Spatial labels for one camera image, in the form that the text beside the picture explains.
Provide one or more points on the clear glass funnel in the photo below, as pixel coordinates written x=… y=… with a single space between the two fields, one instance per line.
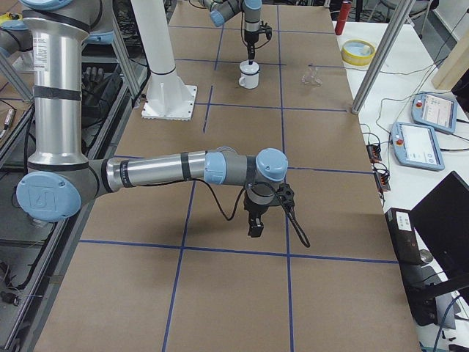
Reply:
x=312 y=76

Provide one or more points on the far teach pendant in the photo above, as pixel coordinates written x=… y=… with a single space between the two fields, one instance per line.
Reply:
x=436 y=111

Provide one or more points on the black monitor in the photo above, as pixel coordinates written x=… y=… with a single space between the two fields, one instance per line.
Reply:
x=441 y=220

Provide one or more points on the white enamel mug blue rim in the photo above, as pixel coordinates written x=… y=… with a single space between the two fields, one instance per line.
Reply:
x=248 y=82

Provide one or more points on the teach pendant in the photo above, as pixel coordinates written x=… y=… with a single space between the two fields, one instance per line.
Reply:
x=436 y=111
x=416 y=146

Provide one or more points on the black computer box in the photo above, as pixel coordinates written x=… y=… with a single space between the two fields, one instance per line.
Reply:
x=427 y=295

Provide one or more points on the yellow rimmed bowl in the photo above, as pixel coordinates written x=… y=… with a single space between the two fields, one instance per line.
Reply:
x=357 y=52

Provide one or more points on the white ceramic lid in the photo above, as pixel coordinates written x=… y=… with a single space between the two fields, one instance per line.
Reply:
x=249 y=68

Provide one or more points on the near teach pendant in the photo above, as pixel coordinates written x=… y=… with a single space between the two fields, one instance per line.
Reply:
x=416 y=146

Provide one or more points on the red cylinder tube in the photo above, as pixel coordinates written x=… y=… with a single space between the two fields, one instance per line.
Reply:
x=344 y=12

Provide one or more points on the aluminium frame post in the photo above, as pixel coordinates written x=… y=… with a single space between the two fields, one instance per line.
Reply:
x=390 y=35

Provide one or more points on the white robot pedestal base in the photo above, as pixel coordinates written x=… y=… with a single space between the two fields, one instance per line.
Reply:
x=167 y=96

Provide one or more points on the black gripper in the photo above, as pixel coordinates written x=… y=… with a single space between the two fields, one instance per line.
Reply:
x=253 y=209
x=250 y=37

